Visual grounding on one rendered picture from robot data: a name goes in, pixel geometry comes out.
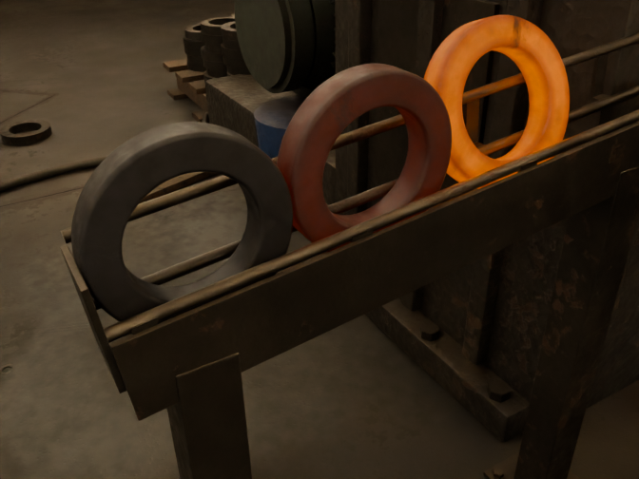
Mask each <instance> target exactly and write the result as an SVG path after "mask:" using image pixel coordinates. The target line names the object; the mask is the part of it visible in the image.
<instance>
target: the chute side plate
mask: <svg viewBox="0 0 639 479"><path fill-rule="evenodd" d="M637 166H639V122H638V123H636V124H633V125H629V126H627V127H625V128H622V129H620V130H618V131H615V132H613V133H611V134H609V135H607V136H604V137H602V138H600V139H597V140H595V141H592V142H590V143H588V144H584V145H582V146H579V147H577V148H575V149H573V150H571V151H568V152H566V153H564V154H561V155H559V156H556V157H554V158H552V159H549V160H547V161H545V162H542V163H539V164H538V165H535V166H533V167H530V168H528V169H526V170H523V171H520V172H518V173H516V174H513V175H511V176H510V177H507V178H505V179H502V180H500V181H498V182H494V183H491V184H489V185H487V186H484V187H482V188H480V189H477V190H475V191H473V192H471V193H469V194H466V195H464V196H462V197H459V198H457V199H454V200H452V201H448V202H446V203H444V204H441V205H440V206H437V207H435V208H433V209H430V210H428V211H426V212H423V213H421V214H418V215H416V216H414V217H411V218H409V219H408V220H404V221H401V222H399V223H397V224H394V225H392V226H390V227H387V228H385V229H382V230H380V231H378V232H376V233H374V234H372V235H370V236H367V237H365V238H363V239H359V240H356V241H354V242H351V243H349V244H346V245H344V246H342V247H340V248H338V249H335V250H333V251H331V252H328V253H326V254H324V255H321V256H319V257H316V258H314V259H310V260H308V261H306V262H304V263H302V264H299V265H297V266H295V267H292V268H290V269H288V270H285V271H283V272H280V273H278V274H276V275H274V276H272V277H270V278H266V279H263V280H261V281H259V282H256V283H254V284H252V285H249V286H247V287H244V288H242V289H241V290H238V291H236V292H233V293H231V294H229V295H226V296H224V297H220V298H218V299H215V300H213V301H211V302H208V303H206V304H205V305H202V306H200V307H197V308H195V309H193V310H190V311H188V312H186V313H183V314H181V315H178V316H175V317H172V318H171V319H169V320H166V321H164V322H161V323H160V324H157V325H155V326H153V327H150V328H148V329H145V330H143V331H141V332H139V333H137V334H135V335H130V336H128V337H125V338H123V339H121V340H118V341H116V342H114V343H111V344H110V348H111V351H112V352H113V355H114V358H115V360H116V363H117V366H118V368H119V371H120V374H121V376H122V379H123V381H124V383H125V386H126V390H127V393H128V396H129V398H130V401H131V404H132V406H133V409H134V411H135V413H136V416H137V418H138V420H139V421H141V420H143V419H145V418H147V417H149V416H150V415H152V414H154V413H156V412H160V411H162V410H164V409H166V408H168V407H170V406H172V405H174V404H176V403H179V402H180V401H179V396H178V390H177V385H176V379H175V378H176V376H177V375H178V374H183V373H185V372H188V371H191V370H193V369H196V368H199V367H201V366H203V365H206V364H208V363H211V362H214V361H216V360H219V359H222V358H224V357H227V356H230V355H232V354H236V353H239V354H240V362H241V371H242V372H244V371H246V370H248V369H250V368H252V367H255V366H257V365H259V364H261V363H263V362H264V361H266V360H268V359H270V358H273V357H275V356H277V355H279V354H282V353H284V352H286V351H288V350H290V349H293V348H295V347H297V346H299V345H301V344H302V343H304V342H306V341H308V340H311V339H313V338H315V337H317V336H319V335H322V334H324V333H326V332H328V331H331V330H333V329H335V328H337V327H338V326H340V325H342V324H344V323H346V322H349V321H351V320H353V319H355V318H357V317H359V316H362V315H364V314H366V313H369V312H371V311H373V310H375V309H376V308H378V307H380V306H382V305H384V304H387V303H389V302H391V301H393V300H395V299H397V298H399V297H402V296H404V295H407V294H409V293H411V292H413V291H414V290H416V289H418V288H420V287H422V286H425V285H427V284H429V283H431V282H433V281H435V280H437V279H439V278H442V277H445V276H447V275H449V274H451V273H452V272H454V271H456V270H458V269H460V268H463V267H465V266H467V265H469V264H471V263H473V262H475V261H477V260H479V259H483V258H485V257H487V256H488V255H490V254H492V253H494V252H496V251H498V250H501V249H503V248H505V247H507V246H509V245H511V244H513V243H515V242H517V241H519V240H522V239H524V238H526V237H528V236H530V235H532V234H534V233H536V232H539V231H541V230H543V229H545V228H547V227H549V226H551V225H553V224H555V223H557V222H560V221H562V220H564V219H566V218H568V217H570V216H572V215H574V214H577V213H579V212H581V211H583V210H585V209H587V208H589V207H591V206H593V205H595V204H597V203H599V202H601V201H604V200H606V199H608V198H610V197H612V196H614V195H615V191H616V187H617V184H618V180H619V176H620V173H621V172H623V171H626V170H629V169H632V168H634V167H637Z"/></svg>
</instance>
